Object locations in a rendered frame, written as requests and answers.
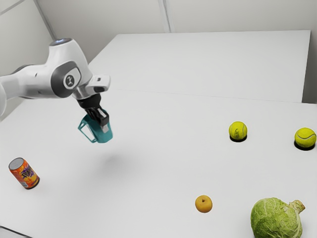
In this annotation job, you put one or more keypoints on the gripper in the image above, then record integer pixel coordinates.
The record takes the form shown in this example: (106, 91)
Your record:
(89, 102)

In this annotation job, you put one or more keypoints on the orange soda can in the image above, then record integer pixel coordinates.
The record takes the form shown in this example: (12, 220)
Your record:
(24, 173)

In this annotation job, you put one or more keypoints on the yellow apple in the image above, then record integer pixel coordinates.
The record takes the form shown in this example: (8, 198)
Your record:
(203, 203)

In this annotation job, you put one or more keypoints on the teal faceted mug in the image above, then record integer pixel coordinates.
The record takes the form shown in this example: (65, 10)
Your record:
(97, 131)

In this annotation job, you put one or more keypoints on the green cabbage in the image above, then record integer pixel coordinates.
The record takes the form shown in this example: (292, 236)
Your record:
(276, 219)

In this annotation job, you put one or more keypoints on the yellow tennis ball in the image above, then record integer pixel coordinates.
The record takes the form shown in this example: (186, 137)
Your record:
(238, 130)
(305, 137)

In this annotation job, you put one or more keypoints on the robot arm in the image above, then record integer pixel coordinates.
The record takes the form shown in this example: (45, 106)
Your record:
(39, 79)

